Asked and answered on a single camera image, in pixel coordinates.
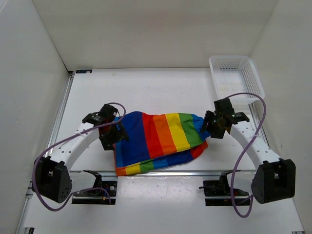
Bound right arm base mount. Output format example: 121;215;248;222
199;170;250;207

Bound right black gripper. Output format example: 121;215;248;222
199;110;225;139

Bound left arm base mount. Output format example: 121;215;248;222
71;170;117;205

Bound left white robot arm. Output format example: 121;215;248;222
32;102;129;212

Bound rainbow striped shorts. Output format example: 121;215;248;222
114;111;210;176

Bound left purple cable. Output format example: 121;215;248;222
32;102;126;212

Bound white plastic mesh basket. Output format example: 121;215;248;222
209;55;265;106

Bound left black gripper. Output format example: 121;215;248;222
99;119;129;151

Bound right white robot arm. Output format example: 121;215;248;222
201;98;296;204

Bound dark label sticker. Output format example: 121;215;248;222
76;69;93;74

